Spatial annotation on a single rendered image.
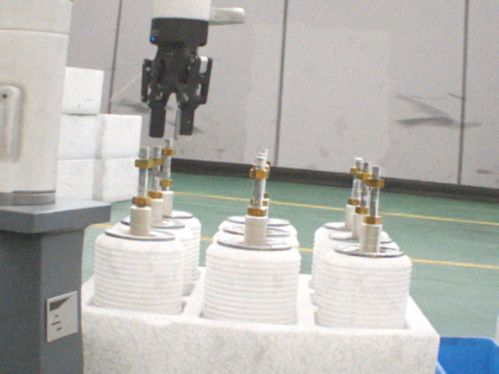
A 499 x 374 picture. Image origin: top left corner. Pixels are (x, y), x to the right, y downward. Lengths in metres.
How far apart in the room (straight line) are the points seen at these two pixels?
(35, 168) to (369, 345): 0.39
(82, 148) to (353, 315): 3.06
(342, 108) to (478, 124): 0.90
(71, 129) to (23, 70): 3.13
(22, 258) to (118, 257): 0.26
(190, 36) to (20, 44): 0.50
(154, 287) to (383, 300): 0.23
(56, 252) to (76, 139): 3.16
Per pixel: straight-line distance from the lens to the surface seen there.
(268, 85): 6.55
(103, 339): 1.02
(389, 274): 1.03
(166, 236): 1.07
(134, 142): 4.45
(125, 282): 1.03
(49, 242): 0.80
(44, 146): 0.82
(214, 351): 1.01
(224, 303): 1.03
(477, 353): 1.33
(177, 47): 1.28
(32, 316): 0.80
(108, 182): 4.20
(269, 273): 1.02
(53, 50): 0.82
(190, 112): 1.26
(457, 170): 6.27
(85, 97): 4.00
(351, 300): 1.03
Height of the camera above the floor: 0.38
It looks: 4 degrees down
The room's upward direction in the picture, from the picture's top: 4 degrees clockwise
